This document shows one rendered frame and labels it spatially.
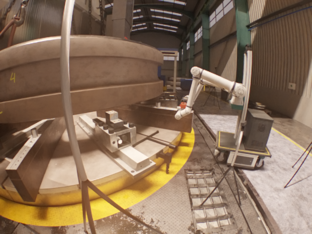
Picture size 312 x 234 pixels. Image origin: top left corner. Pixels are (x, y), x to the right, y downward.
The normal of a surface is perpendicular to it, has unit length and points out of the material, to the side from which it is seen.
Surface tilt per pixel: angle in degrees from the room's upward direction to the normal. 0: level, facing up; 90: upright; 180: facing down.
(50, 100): 90
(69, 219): 0
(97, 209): 0
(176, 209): 0
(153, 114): 90
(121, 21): 90
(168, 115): 90
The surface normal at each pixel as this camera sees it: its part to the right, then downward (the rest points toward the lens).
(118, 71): 0.77, 0.21
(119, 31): -0.04, 0.30
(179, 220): 0.02, -0.95
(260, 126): -0.43, 0.26
